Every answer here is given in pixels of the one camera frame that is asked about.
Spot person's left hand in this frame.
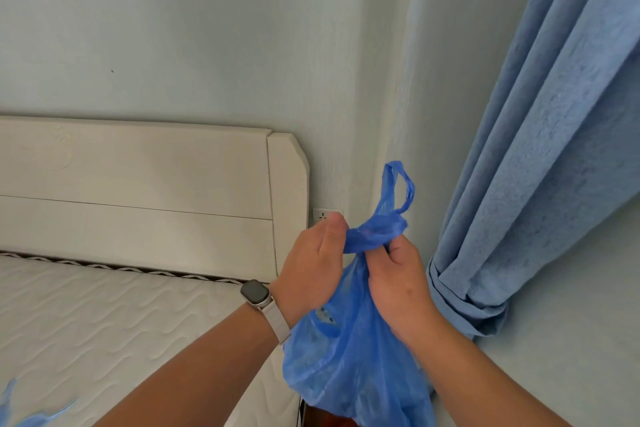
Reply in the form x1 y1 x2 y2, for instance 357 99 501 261
270 215 350 327

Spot person's right hand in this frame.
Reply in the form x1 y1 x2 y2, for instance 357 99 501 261
362 234 437 348

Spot blue plastic bag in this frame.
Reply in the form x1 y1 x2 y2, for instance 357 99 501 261
282 160 437 427
0 379 78 427

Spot person's left forearm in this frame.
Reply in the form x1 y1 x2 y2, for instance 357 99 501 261
93 309 281 427

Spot person's right forearm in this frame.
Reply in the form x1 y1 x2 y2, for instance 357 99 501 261
409 313 571 427

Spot beige band smartwatch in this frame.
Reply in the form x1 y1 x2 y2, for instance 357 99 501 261
240 280 292 345

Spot blue fabric curtain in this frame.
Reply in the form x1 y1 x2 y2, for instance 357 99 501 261
428 0 640 340

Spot white wooden headboard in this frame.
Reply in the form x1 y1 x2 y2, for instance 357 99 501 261
0 115 310 283

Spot white quilted mattress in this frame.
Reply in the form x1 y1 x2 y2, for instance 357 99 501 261
0 252 301 427

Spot crumpled blue plastic bag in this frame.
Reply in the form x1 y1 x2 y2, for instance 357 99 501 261
0 379 78 427

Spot white wall socket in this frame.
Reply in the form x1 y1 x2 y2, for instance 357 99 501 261
313 208 345 227

